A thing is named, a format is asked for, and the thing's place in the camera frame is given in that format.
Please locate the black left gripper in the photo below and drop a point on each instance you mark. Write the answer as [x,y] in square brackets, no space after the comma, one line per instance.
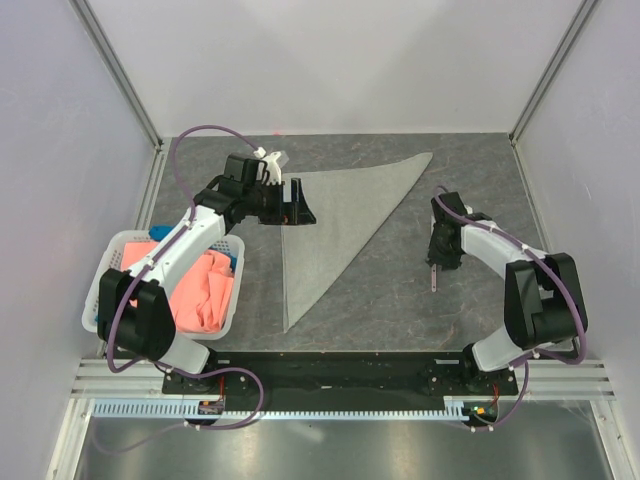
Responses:
[294,213]

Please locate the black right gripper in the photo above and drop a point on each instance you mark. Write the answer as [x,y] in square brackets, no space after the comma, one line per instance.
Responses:
[449,262]

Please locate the grey cloth napkin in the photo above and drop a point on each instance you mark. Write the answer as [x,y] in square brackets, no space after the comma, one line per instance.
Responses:
[349,205]

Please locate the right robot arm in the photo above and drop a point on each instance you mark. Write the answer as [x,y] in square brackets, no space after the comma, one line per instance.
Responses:
[543,313]

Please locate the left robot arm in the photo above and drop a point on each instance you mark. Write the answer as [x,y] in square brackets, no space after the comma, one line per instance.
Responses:
[133,304]

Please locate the orange cloth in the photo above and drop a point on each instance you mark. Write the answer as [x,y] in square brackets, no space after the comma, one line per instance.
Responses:
[200,300]

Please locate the blue cloth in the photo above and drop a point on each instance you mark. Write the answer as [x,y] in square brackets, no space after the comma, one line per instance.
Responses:
[231,245]

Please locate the white plastic basket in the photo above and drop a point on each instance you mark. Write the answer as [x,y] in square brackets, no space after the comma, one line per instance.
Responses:
[204,300]

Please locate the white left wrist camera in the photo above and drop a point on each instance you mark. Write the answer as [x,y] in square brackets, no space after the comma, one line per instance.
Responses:
[270,165]

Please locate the aluminium frame post left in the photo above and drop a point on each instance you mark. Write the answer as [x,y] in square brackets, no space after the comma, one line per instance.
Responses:
[107,52]

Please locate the aluminium frame post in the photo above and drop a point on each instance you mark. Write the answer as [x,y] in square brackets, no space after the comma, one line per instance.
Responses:
[107,52]
[566,44]

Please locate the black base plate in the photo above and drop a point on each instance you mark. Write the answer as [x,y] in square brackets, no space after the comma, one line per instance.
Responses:
[342,379]

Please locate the white slotted cable duct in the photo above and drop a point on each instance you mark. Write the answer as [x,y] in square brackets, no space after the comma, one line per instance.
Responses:
[201,410]

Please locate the aluminium frame post right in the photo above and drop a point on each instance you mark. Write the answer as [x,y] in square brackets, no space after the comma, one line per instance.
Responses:
[566,44]

